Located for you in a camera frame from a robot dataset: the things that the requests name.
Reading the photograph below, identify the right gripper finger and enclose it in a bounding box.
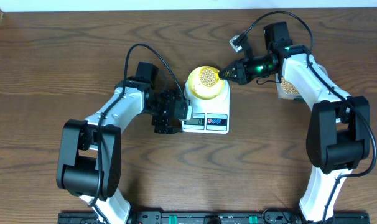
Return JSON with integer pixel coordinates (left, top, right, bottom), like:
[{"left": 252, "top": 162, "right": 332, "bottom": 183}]
[
  {"left": 219, "top": 68, "right": 238, "bottom": 82},
  {"left": 221, "top": 60, "right": 240, "bottom": 73}
]

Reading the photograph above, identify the yellow measuring scoop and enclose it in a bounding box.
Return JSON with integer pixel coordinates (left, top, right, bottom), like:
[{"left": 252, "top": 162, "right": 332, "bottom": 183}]
[{"left": 199, "top": 66, "right": 223, "bottom": 88}]

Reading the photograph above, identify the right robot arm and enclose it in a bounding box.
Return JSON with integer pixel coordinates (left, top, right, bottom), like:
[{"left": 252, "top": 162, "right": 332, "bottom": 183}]
[{"left": 219, "top": 22, "right": 376, "bottom": 223}]

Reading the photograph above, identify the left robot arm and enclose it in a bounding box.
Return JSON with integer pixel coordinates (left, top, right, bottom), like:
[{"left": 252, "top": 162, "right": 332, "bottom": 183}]
[{"left": 56, "top": 62, "right": 193, "bottom": 223}]

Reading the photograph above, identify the pale yellow bowl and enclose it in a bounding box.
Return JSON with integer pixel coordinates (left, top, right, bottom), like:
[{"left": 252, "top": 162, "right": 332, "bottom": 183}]
[{"left": 188, "top": 66, "right": 225, "bottom": 100}]

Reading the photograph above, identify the white digital kitchen scale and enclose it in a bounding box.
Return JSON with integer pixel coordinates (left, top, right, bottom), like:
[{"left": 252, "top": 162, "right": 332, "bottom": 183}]
[{"left": 182, "top": 70, "right": 230, "bottom": 134}]

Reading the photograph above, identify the soybeans pile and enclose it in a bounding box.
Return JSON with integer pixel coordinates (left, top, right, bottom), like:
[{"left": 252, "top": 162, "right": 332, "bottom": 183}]
[{"left": 281, "top": 78, "right": 299, "bottom": 95}]

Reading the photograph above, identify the clear plastic container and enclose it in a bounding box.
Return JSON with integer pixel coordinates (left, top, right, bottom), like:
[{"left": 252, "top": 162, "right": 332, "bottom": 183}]
[{"left": 276, "top": 62, "right": 327, "bottom": 106}]

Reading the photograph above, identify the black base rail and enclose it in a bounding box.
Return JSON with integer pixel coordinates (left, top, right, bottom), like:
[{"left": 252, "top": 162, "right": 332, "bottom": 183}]
[{"left": 57, "top": 210, "right": 371, "bottom": 224}]

